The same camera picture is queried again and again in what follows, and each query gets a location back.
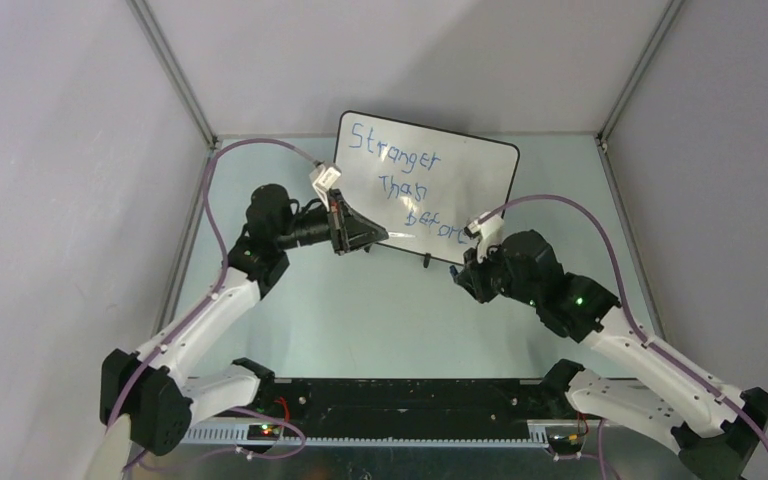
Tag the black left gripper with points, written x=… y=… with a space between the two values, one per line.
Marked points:
x=348 y=230

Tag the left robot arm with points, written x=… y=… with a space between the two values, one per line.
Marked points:
x=154 y=386

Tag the grey cable duct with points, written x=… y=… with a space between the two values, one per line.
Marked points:
x=263 y=434

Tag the white whiteboard black frame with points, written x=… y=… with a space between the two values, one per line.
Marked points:
x=421 y=180

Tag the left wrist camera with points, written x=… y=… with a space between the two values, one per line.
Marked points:
x=323 y=178

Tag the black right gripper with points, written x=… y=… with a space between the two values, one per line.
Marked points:
x=472 y=275

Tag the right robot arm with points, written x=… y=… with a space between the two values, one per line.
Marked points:
x=712 y=426

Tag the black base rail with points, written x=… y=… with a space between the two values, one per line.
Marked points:
x=419 y=408

